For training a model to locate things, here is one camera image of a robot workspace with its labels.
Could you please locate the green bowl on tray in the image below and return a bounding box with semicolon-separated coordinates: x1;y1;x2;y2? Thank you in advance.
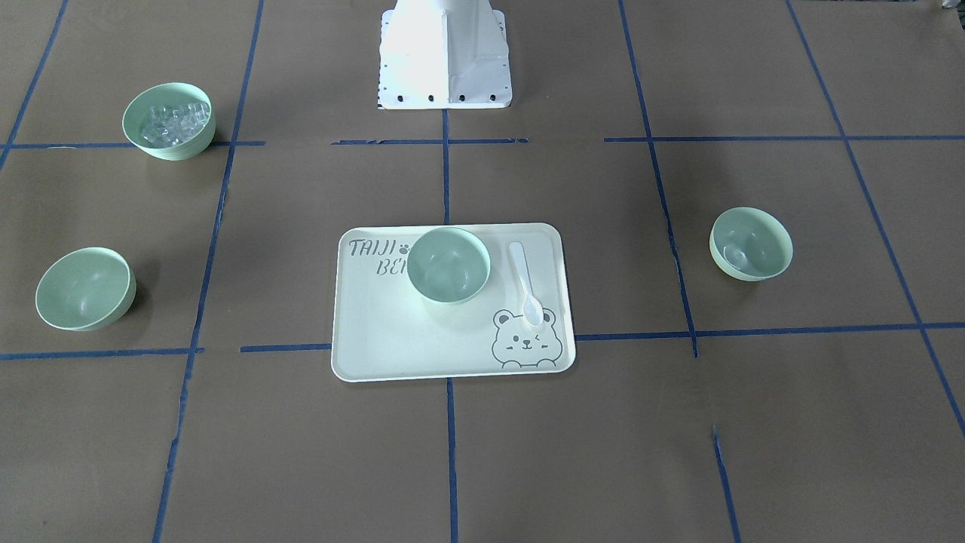
406;226;492;305

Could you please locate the white plastic spoon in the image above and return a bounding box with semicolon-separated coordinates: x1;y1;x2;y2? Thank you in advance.
509;241;544;329

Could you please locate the cream bear tray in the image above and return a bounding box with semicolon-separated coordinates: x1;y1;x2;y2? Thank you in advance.
331;222;576;382

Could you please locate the white camera stand pillar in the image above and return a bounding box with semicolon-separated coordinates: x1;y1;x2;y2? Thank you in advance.
377;1;513;110

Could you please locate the green bowl with ice cubes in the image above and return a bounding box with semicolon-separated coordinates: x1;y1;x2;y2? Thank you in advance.
123;82;216;161

